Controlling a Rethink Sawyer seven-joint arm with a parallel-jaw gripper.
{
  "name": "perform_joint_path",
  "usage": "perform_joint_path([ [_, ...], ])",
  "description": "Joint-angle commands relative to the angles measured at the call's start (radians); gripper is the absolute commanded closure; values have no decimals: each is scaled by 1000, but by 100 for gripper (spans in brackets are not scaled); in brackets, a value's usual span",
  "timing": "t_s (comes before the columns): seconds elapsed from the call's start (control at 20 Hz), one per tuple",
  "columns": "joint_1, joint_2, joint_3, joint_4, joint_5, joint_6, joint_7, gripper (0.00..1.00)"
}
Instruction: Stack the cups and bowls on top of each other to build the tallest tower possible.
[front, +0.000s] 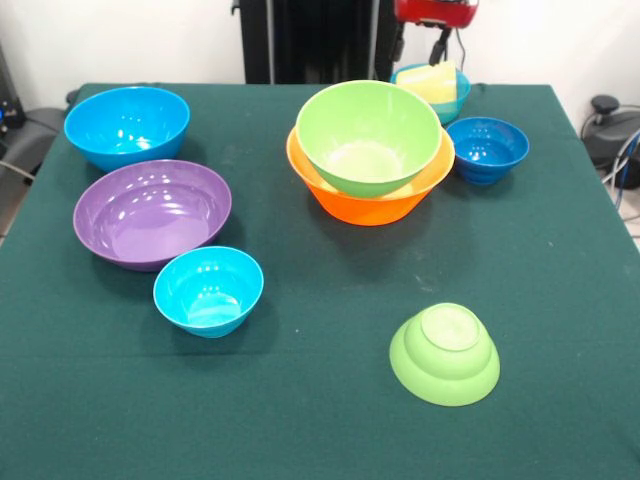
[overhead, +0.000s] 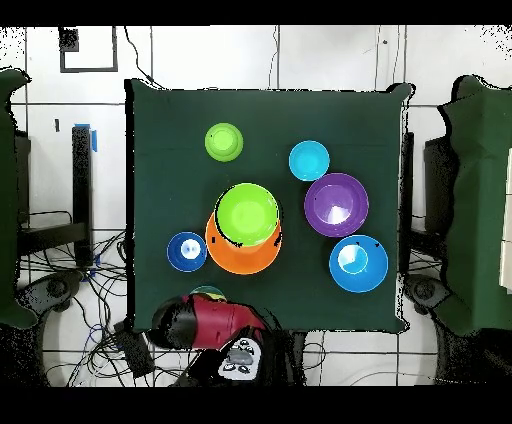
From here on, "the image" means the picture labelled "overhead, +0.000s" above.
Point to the large green bowl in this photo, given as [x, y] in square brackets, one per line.
[248, 216]

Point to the large orange bowl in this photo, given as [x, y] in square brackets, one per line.
[244, 262]

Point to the small green bowl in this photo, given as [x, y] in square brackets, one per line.
[224, 142]

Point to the translucent blue ridged bowl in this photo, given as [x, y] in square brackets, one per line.
[206, 289]

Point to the small dark blue bowl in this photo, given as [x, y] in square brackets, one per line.
[176, 258]

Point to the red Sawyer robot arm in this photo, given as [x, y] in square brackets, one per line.
[216, 324]

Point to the small light blue bowl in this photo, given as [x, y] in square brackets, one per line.
[309, 160]

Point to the purple bowl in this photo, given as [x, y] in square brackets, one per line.
[336, 192]

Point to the dark green tablecloth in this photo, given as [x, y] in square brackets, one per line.
[180, 112]

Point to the large blue bowl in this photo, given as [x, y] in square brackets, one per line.
[372, 276]

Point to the black metal stand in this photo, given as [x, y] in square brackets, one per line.
[82, 192]

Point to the dark grey seat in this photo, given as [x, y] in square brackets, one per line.
[424, 290]

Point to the black power strip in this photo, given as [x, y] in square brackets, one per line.
[134, 354]

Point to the dark green cloth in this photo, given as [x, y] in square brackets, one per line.
[8, 200]
[480, 200]

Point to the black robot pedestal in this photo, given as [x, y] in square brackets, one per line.
[294, 356]

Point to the black square floor frame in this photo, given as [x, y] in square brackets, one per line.
[88, 69]

